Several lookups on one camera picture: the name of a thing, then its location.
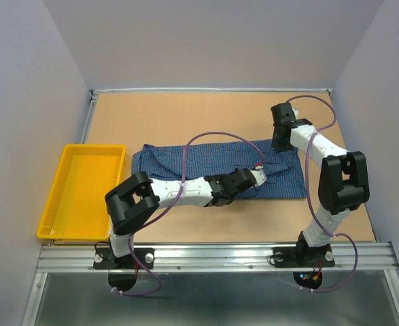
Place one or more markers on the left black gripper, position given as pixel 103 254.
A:
pixel 230 174

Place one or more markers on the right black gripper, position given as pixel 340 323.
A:
pixel 276 145

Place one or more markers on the blue checked long sleeve shirt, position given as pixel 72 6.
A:
pixel 284 175

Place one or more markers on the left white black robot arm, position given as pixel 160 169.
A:
pixel 134 201

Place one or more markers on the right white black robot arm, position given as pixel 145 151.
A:
pixel 343 186

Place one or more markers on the yellow plastic tray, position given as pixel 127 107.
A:
pixel 75 209

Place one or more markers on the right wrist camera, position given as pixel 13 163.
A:
pixel 296 112

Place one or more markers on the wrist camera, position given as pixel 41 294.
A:
pixel 259 176
pixel 296 112

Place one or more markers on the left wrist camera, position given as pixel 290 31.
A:
pixel 259 176

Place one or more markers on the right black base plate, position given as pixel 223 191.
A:
pixel 291 257

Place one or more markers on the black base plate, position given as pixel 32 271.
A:
pixel 291 257
pixel 104 259

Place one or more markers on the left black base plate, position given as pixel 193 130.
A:
pixel 104 259

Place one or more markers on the aluminium mounting rail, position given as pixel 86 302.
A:
pixel 218 257

